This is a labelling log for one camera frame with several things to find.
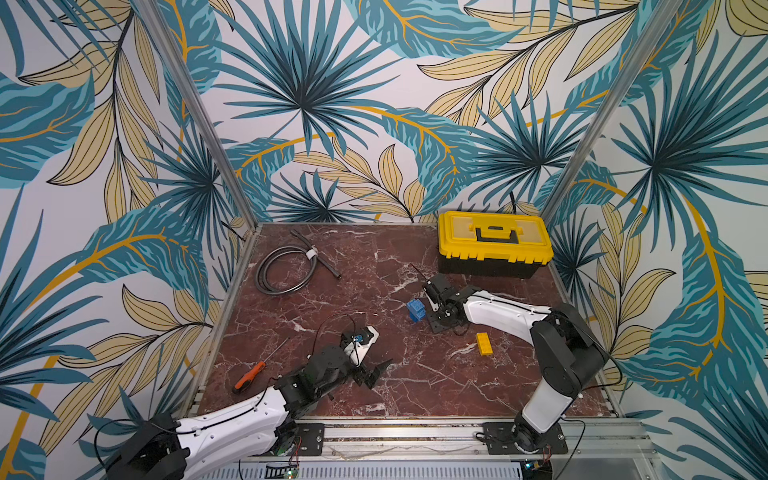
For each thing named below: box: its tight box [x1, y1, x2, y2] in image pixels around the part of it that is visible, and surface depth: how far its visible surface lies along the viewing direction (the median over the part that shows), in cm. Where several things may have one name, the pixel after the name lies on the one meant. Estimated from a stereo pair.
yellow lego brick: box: [476, 332, 493, 356], surface depth 90 cm
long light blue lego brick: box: [406, 299, 427, 322], surface depth 92 cm
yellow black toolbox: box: [437, 210, 554, 279], surface depth 97 cm
